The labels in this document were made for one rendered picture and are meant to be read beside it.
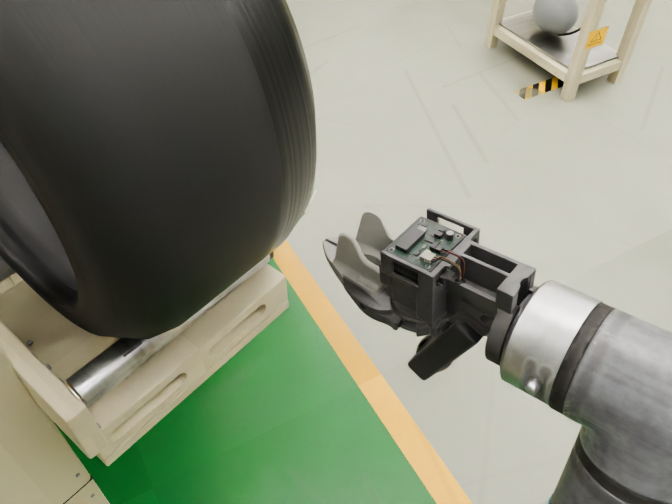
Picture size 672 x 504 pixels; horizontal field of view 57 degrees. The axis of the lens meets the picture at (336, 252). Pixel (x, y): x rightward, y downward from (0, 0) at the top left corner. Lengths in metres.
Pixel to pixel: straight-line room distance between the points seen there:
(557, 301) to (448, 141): 2.25
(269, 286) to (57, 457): 0.39
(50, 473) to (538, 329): 0.77
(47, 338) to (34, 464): 0.19
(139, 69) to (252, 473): 1.36
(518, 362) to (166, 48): 0.37
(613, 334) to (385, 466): 1.32
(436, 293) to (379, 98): 2.47
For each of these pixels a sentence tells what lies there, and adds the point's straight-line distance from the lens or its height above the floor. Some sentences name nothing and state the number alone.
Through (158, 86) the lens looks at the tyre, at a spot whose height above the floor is 1.32.
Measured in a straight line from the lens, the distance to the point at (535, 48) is 3.21.
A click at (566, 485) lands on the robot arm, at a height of 1.12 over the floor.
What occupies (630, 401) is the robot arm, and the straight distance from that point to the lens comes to 0.47.
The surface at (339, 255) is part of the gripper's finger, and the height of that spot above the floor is 1.17.
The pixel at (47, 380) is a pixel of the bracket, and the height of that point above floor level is 0.95.
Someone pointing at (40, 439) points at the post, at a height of 0.79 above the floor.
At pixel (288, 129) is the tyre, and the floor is 1.23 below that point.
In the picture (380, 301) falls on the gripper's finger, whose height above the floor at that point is 1.16.
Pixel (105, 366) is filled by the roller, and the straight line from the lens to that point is 0.85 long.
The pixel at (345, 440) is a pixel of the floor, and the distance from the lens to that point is 1.78.
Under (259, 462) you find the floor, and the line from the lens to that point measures 1.76.
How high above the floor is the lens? 1.59
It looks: 47 degrees down
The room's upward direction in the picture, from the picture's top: straight up
